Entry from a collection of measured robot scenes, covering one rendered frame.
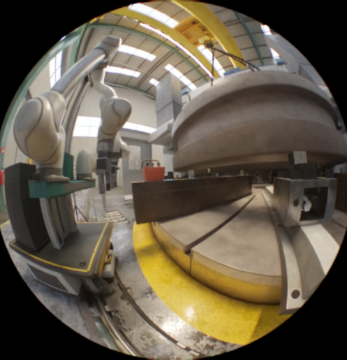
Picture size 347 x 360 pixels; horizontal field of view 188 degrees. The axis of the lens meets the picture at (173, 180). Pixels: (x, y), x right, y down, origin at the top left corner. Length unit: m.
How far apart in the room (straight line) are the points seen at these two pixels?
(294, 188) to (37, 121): 0.87
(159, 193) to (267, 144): 1.00
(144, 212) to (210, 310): 0.90
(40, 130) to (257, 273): 0.84
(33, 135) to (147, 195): 0.87
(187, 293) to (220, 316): 0.27
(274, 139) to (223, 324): 1.19
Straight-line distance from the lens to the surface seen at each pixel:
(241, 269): 0.54
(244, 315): 0.78
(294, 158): 0.80
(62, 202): 0.97
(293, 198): 0.58
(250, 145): 0.93
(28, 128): 0.35
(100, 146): 0.54
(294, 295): 0.48
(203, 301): 0.77
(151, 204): 0.95
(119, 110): 0.39
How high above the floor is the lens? 0.71
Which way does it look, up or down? 1 degrees down
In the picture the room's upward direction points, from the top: 3 degrees counter-clockwise
